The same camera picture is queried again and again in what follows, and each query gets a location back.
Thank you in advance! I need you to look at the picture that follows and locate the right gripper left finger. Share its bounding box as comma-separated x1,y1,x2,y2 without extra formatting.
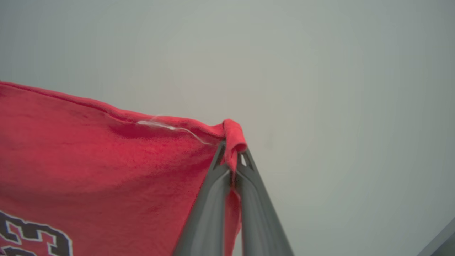
172,140,231,256

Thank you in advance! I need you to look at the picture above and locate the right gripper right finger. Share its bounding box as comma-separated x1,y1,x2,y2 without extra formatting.
235,148,295,256

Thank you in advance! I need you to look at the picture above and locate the red garment with white trim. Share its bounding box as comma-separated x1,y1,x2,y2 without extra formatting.
0,81,248,256

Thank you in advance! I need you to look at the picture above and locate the grey fabric work surface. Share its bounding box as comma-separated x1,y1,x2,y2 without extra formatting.
0,0,455,256

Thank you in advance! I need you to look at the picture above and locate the clear plastic tag string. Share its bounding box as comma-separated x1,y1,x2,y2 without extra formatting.
137,115,214,146

